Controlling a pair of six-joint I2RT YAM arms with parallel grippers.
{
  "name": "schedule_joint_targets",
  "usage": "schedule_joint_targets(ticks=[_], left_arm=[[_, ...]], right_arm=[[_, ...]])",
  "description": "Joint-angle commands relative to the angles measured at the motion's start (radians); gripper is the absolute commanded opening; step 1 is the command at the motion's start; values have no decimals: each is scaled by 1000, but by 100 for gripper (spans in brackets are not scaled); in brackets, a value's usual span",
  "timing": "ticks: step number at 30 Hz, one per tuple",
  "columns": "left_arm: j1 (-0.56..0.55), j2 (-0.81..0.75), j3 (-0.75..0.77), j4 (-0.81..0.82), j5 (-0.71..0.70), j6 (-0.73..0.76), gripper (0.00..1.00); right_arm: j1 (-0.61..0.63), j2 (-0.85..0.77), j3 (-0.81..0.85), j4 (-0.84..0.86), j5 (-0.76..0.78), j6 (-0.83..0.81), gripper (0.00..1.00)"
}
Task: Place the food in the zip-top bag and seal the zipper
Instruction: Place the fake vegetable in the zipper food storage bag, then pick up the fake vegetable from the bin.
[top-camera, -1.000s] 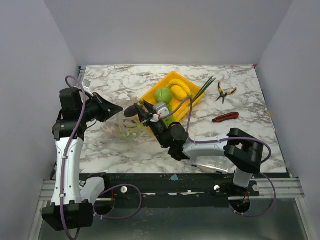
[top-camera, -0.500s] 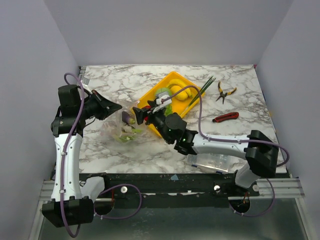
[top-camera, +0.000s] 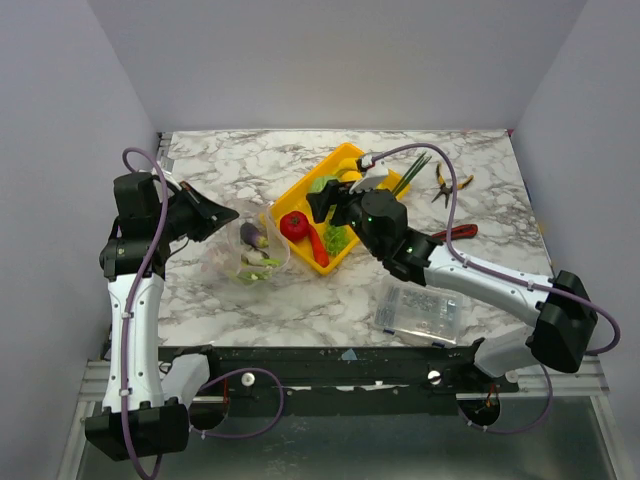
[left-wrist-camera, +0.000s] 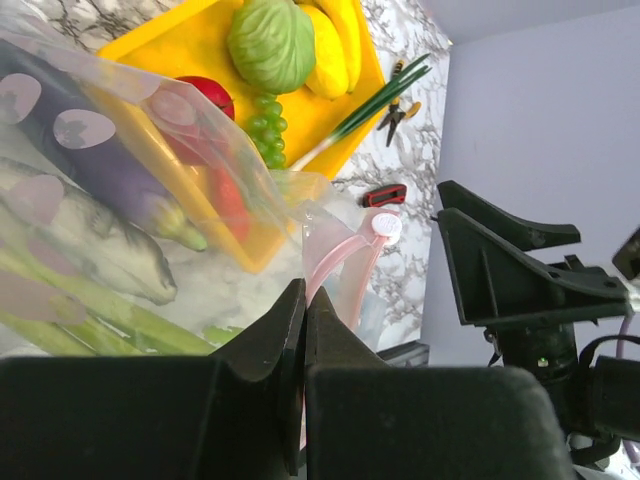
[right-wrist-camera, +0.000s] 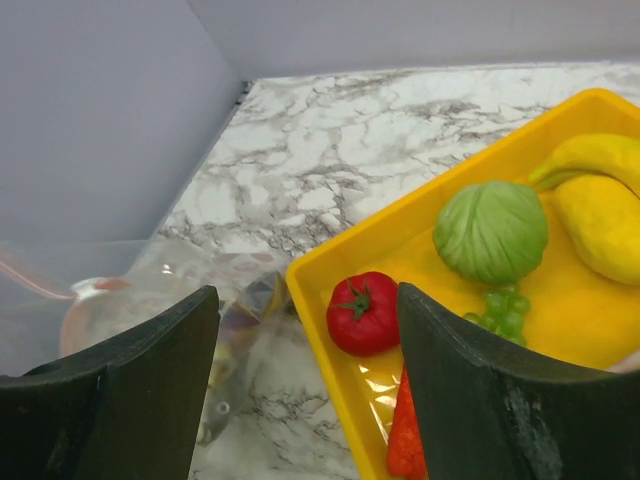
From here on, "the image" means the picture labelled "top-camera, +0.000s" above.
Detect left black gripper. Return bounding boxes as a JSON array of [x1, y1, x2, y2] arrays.
[[154, 180, 240, 242]]

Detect purple eggplant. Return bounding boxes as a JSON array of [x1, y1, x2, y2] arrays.
[[240, 222, 269, 249]]

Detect clear zip top bag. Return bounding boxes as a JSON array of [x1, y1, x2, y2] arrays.
[[199, 200, 290, 287]]

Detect celery stalk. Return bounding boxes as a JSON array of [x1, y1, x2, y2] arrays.
[[235, 259, 281, 285]]

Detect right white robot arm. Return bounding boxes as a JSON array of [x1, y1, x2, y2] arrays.
[[306, 180, 597, 392]]

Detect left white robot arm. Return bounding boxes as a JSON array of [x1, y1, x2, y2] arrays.
[[85, 172, 239, 461]]

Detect green cabbage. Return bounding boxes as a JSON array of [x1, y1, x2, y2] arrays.
[[308, 175, 339, 194]]

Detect red tomato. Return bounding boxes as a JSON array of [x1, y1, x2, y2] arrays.
[[279, 211, 309, 243]]

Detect green lettuce leaf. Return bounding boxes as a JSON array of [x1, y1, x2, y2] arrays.
[[323, 224, 350, 257]]

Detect yellow plastic tray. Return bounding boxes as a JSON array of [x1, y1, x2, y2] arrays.
[[259, 142, 412, 277]]

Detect yellow banana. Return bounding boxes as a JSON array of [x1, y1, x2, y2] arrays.
[[337, 157, 358, 171]]

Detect red chili pepper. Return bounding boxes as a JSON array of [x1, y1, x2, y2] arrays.
[[308, 225, 330, 268]]

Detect green chives bunch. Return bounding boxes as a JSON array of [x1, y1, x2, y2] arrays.
[[392, 153, 431, 197]]

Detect red utility knife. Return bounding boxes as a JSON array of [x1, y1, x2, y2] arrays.
[[432, 224, 478, 241]]

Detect clear plastic screw box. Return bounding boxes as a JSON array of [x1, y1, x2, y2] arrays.
[[373, 276, 464, 348]]

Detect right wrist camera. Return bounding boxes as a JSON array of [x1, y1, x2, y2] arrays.
[[349, 153, 389, 195]]

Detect yellow handled pliers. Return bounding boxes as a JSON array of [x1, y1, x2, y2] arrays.
[[431, 162, 474, 207]]

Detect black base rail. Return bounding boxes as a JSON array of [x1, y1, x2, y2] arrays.
[[159, 345, 519, 417]]

